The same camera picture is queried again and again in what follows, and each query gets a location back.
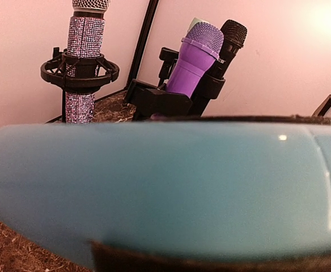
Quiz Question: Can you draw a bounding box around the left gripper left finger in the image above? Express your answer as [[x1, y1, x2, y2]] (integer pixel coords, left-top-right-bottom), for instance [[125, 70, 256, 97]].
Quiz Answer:
[[90, 239, 331, 272]]

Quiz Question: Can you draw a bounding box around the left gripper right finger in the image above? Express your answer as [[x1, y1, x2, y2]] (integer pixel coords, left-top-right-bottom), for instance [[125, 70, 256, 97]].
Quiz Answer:
[[146, 115, 331, 126]]

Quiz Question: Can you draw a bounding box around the blue microphone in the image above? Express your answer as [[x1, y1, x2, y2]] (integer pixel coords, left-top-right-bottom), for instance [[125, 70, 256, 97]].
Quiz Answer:
[[0, 122, 331, 268]]

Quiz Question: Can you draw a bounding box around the purple microphone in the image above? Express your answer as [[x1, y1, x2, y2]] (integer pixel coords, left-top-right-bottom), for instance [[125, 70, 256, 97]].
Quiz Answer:
[[165, 22, 224, 97]]

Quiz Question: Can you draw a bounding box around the black round-base stand clamp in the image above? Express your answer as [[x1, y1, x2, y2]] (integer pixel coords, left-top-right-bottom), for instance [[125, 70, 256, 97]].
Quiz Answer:
[[157, 47, 226, 117]]

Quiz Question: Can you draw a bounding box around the mint green microphone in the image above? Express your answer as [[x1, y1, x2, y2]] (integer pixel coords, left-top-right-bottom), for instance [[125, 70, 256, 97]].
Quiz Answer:
[[188, 17, 208, 31]]

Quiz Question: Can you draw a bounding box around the silver glitter microphone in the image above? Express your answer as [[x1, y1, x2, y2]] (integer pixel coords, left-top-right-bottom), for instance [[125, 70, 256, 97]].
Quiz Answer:
[[65, 1, 110, 124]]

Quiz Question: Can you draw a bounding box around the black microphone orange ring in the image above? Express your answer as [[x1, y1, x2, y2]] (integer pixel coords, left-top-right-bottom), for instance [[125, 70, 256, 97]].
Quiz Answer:
[[190, 19, 248, 117]]

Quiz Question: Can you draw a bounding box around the right black frame post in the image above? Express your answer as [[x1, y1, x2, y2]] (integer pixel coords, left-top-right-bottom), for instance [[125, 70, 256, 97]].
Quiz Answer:
[[124, 0, 159, 90]]

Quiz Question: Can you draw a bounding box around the black tripod shock-mount stand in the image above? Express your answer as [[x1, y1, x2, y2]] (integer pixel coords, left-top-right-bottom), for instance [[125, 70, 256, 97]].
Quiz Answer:
[[40, 48, 120, 124]]

